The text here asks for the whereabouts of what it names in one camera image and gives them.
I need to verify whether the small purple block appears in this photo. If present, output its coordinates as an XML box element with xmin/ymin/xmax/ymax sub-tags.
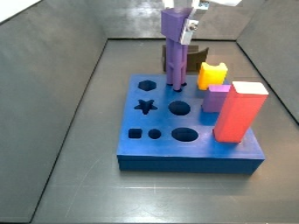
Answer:
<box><xmin>201</xmin><ymin>84</ymin><xmax>229</xmax><ymax>113</ymax></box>

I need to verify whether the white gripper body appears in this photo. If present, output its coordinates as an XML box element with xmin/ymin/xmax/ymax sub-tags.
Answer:
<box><xmin>209</xmin><ymin>0</ymin><xmax>241</xmax><ymax>7</ymax></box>

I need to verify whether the blue shape sorter block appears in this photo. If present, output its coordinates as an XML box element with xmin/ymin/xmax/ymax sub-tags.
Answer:
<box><xmin>116</xmin><ymin>74</ymin><xmax>265</xmax><ymax>174</ymax></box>

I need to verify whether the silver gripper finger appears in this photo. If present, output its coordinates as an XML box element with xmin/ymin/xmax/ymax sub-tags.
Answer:
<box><xmin>163</xmin><ymin>0</ymin><xmax>173</xmax><ymax>9</ymax></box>
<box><xmin>180</xmin><ymin>0</ymin><xmax>209</xmax><ymax>45</ymax></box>

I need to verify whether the purple three prong object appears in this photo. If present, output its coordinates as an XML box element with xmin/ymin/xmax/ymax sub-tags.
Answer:
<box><xmin>161</xmin><ymin>8</ymin><xmax>192</xmax><ymax>92</ymax></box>

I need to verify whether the black curved fixture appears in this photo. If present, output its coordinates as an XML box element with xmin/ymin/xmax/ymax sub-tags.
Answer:
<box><xmin>163</xmin><ymin>45</ymin><xmax>209</xmax><ymax>73</ymax></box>

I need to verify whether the yellow notched block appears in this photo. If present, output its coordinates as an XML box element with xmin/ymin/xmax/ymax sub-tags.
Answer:
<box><xmin>197</xmin><ymin>62</ymin><xmax>228</xmax><ymax>90</ymax></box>

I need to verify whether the tall red block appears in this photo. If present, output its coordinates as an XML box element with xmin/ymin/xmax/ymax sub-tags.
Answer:
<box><xmin>213</xmin><ymin>81</ymin><xmax>268</xmax><ymax>143</ymax></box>

